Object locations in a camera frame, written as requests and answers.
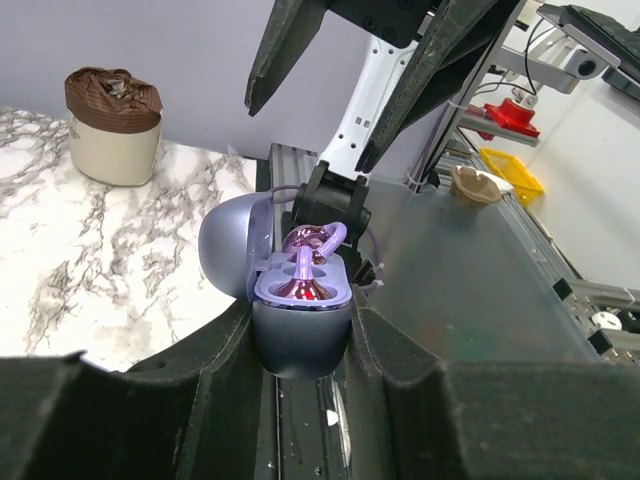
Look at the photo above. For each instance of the brown paper cup holder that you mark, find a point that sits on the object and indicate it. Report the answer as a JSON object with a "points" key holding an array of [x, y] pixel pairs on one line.
{"points": [[473, 190]]}

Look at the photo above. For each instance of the yellow plastic basket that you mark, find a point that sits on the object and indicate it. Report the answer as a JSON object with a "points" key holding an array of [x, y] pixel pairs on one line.
{"points": [[511, 169]]}

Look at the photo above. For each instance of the red plastic fixture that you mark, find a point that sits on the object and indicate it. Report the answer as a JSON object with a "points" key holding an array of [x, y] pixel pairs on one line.
{"points": [[511, 116]]}

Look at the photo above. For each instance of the aluminium rail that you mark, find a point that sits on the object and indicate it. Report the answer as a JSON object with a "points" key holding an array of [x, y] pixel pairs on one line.
{"points": [[290, 167]]}

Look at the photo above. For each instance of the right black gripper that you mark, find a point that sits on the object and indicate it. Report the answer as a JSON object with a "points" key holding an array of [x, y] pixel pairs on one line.
{"points": [[452, 44]]}

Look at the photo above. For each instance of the lavender earbud charging case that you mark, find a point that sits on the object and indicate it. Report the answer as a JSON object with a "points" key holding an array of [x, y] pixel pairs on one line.
{"points": [[296, 339]]}

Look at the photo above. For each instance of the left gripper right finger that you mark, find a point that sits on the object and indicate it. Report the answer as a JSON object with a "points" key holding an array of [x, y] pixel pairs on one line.
{"points": [[414, 416]]}

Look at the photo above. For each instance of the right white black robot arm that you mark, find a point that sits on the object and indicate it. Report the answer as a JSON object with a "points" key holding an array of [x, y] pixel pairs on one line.
{"points": [[336, 191]]}

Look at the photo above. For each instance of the purple earbud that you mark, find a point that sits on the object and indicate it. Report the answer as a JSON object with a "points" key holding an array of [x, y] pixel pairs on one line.
{"points": [[322, 239], [303, 285]]}

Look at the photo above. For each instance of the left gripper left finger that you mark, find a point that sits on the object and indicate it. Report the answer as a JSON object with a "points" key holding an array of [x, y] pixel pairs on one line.
{"points": [[189, 412]]}

